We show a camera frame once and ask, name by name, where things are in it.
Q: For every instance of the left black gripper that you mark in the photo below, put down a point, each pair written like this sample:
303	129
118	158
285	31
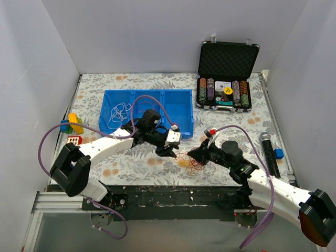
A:
165	146

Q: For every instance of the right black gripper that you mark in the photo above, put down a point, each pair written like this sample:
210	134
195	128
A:
203	153

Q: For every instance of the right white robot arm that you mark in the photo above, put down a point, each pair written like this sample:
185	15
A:
312	212

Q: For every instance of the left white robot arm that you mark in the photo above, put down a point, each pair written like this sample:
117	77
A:
72	166

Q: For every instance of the floral table mat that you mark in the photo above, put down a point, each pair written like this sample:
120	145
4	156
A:
140	165

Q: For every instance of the blue three-compartment bin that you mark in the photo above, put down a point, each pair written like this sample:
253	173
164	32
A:
119	105

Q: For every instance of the black base beam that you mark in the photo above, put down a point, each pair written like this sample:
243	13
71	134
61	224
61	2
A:
169	202

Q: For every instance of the black microphone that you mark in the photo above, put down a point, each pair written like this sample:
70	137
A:
269	154

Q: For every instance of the small blue block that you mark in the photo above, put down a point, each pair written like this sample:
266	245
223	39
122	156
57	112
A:
279	154

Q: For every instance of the black poker chip case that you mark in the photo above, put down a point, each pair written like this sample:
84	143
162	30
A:
223	72

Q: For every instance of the red white toy brick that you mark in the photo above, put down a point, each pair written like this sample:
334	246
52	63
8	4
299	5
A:
74	139

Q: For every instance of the stacked colourful toy bricks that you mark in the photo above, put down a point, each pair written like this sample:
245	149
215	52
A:
71	125

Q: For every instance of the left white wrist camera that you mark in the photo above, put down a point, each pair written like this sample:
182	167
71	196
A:
173	138

